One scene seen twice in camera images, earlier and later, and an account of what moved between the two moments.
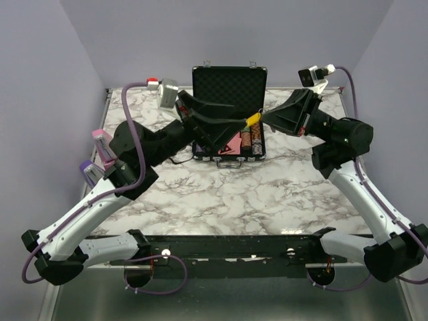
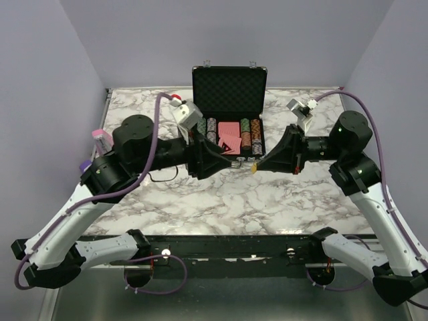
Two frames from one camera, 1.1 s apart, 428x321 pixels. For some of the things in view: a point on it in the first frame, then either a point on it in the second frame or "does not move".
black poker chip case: x=245 y=88 does not move
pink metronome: x=103 y=144 does not move
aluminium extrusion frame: x=53 y=291 does not move
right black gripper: x=291 y=116 -> x=290 y=154
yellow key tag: x=253 y=119 -> x=254 y=168
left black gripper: x=209 y=134 -> x=202 y=162
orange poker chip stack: x=256 y=132 does not move
